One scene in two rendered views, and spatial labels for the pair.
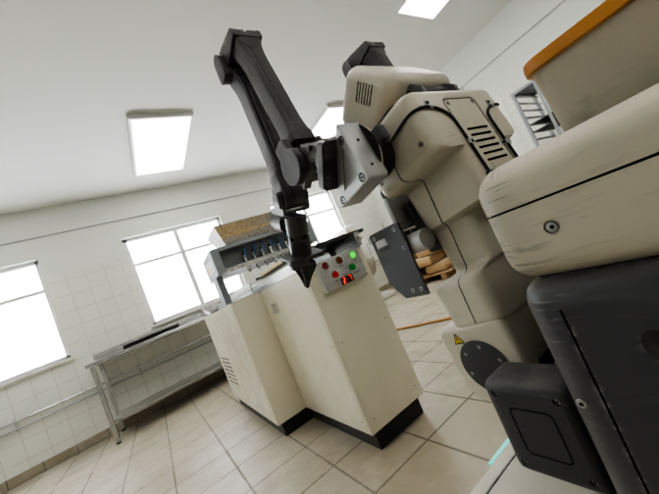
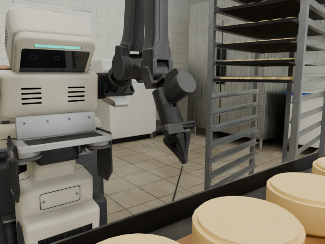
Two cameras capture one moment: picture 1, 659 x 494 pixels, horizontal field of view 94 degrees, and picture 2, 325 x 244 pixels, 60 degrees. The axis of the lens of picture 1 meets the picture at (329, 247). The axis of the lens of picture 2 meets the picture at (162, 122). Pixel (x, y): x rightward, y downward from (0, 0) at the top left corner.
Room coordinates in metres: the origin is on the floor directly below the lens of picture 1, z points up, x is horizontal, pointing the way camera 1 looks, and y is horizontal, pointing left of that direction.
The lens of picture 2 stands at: (1.53, -0.01, 0.99)
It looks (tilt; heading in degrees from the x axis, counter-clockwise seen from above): 10 degrees down; 175
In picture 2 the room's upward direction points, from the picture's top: straight up
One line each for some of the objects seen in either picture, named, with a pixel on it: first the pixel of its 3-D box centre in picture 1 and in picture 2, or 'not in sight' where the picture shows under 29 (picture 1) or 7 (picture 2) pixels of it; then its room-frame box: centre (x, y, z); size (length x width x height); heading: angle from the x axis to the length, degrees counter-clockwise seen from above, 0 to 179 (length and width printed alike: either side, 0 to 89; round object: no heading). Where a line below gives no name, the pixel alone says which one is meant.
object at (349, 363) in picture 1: (330, 337); not in sight; (1.71, 0.18, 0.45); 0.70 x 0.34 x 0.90; 32
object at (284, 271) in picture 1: (250, 291); not in sight; (2.16, 0.63, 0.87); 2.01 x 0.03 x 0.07; 32
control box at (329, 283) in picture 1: (340, 270); not in sight; (1.41, -0.01, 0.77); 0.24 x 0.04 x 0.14; 122
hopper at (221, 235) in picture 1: (253, 231); not in sight; (2.14, 0.45, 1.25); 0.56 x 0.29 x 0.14; 122
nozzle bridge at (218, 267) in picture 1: (266, 263); not in sight; (2.14, 0.45, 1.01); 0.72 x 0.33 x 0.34; 122
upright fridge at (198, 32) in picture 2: not in sight; (239, 71); (-2.69, 1.52, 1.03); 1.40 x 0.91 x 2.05; 33
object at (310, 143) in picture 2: not in sight; (304, 145); (0.10, 0.90, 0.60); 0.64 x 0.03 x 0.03; 134
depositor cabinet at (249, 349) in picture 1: (276, 342); not in sight; (2.55, 0.70, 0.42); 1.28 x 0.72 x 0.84; 32
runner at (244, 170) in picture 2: not in sight; (236, 175); (-0.18, 0.62, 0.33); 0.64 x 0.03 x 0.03; 134
